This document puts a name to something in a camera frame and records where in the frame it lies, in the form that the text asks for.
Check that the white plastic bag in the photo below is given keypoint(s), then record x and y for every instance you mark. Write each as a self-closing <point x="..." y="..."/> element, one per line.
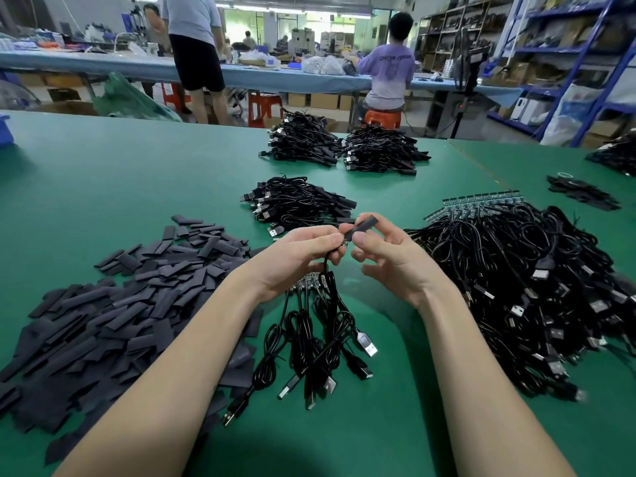
<point x="569" y="122"/>

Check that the person's left forearm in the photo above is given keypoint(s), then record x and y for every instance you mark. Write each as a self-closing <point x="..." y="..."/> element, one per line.
<point x="159" y="397"/>

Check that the pile of black sleeve strips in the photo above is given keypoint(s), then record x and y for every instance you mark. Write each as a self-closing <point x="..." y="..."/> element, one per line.
<point x="99" y="313"/>

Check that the orange plastic stool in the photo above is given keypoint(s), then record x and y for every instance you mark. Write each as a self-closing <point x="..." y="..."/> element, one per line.
<point x="383" y="119"/>

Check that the blue plastic bin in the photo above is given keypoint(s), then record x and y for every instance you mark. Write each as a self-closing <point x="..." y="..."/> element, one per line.
<point x="5" y="131"/>

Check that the person's right hand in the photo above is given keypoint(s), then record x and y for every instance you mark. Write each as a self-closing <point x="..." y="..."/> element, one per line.
<point x="402" y="261"/>

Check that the dark storage shelf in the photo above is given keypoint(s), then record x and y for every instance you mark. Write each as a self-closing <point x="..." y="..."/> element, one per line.
<point x="459" y="30"/>

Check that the person's left hand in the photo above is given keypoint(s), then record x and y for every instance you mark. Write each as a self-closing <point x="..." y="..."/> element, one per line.
<point x="288" y="261"/>

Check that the blue metal shelving rack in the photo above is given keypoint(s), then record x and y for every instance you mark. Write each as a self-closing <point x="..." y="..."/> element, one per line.
<point x="566" y="13"/>

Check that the person's right forearm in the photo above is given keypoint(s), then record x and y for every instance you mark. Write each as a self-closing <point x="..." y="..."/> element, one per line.
<point x="497" y="397"/>

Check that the open cardboard box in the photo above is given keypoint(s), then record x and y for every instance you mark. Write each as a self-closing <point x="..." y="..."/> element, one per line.
<point x="65" y="108"/>

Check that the black tripod stand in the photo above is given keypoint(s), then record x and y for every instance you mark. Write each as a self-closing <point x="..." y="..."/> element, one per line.
<point x="472" y="69"/>

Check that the green plastic bag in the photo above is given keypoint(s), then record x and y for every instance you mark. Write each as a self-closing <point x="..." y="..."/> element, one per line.
<point x="137" y="99"/>

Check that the long blue work table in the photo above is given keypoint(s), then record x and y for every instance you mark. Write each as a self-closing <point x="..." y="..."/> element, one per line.
<point x="79" y="62"/>

